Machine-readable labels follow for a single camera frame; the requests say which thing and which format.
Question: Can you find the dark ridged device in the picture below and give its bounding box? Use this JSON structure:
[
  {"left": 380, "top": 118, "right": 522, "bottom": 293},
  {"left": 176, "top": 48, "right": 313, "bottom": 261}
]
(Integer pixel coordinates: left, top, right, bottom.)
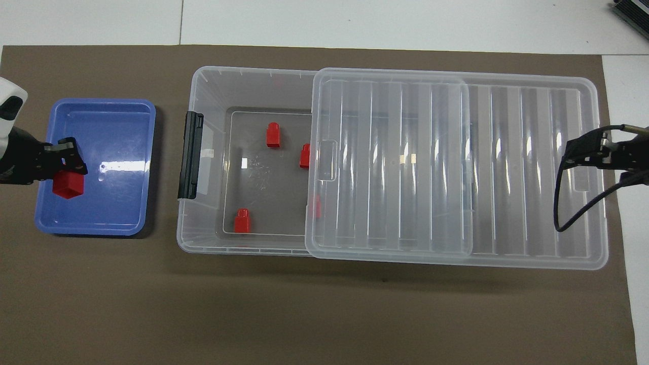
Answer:
[{"left": 611, "top": 0, "right": 649, "bottom": 27}]

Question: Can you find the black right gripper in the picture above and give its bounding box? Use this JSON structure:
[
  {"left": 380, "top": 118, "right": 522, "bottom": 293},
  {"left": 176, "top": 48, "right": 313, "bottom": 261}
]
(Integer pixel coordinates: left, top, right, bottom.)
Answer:
[{"left": 563, "top": 131, "right": 649, "bottom": 171}]

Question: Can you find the brown table mat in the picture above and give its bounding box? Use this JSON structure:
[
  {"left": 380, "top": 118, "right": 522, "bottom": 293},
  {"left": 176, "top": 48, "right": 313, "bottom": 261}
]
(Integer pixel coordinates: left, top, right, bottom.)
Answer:
[{"left": 0, "top": 45, "right": 638, "bottom": 365}]

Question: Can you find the black box latch handle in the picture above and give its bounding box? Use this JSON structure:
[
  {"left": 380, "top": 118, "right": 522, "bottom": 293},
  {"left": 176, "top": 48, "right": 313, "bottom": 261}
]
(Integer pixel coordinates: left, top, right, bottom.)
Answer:
[{"left": 177, "top": 111, "right": 205, "bottom": 200}]

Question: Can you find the blue plastic tray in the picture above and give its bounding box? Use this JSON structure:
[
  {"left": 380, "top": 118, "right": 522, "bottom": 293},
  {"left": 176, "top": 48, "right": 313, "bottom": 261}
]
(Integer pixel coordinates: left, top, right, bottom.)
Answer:
[{"left": 34, "top": 98, "right": 157, "bottom": 237}]

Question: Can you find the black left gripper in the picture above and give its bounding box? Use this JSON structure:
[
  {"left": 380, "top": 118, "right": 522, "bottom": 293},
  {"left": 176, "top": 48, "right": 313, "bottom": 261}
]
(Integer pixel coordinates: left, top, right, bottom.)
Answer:
[{"left": 0, "top": 127, "right": 88, "bottom": 186}]

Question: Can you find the clear ribbed plastic lid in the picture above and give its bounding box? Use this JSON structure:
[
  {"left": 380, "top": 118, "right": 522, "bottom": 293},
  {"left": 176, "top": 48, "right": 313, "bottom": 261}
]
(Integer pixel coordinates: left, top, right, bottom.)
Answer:
[{"left": 304, "top": 67, "right": 609, "bottom": 271}]

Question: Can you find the clear plastic storage box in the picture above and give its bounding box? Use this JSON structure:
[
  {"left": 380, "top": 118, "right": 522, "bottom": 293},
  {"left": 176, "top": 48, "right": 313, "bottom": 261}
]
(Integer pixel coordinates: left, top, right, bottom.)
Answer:
[{"left": 176, "top": 66, "right": 475, "bottom": 257}]

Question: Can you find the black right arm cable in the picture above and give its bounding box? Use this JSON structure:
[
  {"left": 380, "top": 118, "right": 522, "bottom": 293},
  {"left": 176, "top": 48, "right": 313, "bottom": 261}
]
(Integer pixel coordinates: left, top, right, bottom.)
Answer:
[{"left": 554, "top": 125, "right": 649, "bottom": 233}]

